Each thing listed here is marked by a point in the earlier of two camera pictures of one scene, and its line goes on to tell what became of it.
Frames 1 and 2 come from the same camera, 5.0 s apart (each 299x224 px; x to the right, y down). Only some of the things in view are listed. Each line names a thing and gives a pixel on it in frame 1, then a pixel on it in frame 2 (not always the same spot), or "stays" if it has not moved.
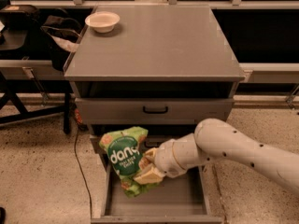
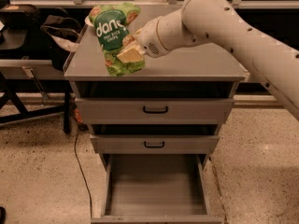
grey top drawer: x=151 y=110 stays
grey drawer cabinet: x=163 y=68 stays
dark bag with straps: x=60 y=35 stays
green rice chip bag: x=123 y=149 -> x=112 y=21
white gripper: x=165 y=160 -> x=149 y=38
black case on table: x=21 y=17 stays
